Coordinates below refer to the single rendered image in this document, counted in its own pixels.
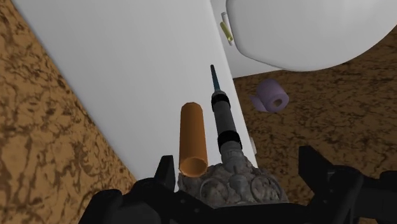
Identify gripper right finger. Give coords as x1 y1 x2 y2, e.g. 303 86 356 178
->
297 145 397 224

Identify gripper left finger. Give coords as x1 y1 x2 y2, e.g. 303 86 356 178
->
78 155 218 224

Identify orange cardboard tube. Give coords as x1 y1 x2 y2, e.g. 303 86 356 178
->
178 102 209 178

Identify grey lumpy figure with rod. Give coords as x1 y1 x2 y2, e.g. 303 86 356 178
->
177 64 289 209

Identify purple toilet paper roll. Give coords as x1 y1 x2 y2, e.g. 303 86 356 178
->
249 78 290 113

